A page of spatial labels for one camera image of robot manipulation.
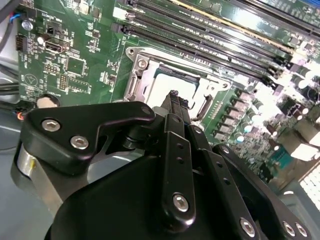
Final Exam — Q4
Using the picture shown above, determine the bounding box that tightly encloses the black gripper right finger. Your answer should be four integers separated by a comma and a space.
179, 98, 316, 240

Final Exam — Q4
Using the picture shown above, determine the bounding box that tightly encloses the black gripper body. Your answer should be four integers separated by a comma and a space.
42, 154, 241, 240

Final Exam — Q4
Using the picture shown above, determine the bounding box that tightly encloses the metal socket cover frame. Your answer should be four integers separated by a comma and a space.
134, 56, 232, 106

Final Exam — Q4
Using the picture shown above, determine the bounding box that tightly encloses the silver square CPU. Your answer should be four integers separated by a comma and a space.
145, 66, 202, 107

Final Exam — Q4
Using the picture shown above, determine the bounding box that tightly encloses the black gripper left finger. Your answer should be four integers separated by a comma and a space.
9, 89, 198, 227

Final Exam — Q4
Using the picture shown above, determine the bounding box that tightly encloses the thin wire locking lever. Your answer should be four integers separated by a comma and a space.
196, 93, 214, 119

